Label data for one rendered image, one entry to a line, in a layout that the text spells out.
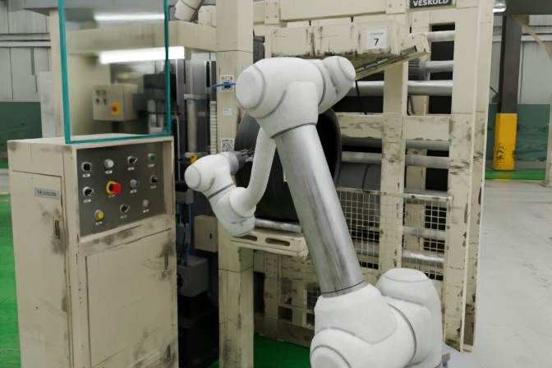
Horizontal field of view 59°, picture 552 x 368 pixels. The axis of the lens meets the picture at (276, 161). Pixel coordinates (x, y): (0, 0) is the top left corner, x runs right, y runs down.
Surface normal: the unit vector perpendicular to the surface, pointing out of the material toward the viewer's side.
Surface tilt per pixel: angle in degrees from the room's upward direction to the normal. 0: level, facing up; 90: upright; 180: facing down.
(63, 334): 90
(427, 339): 87
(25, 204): 90
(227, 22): 90
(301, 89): 74
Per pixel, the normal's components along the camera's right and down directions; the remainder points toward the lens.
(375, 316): 0.53, -0.35
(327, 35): -0.50, 0.11
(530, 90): -0.13, 0.12
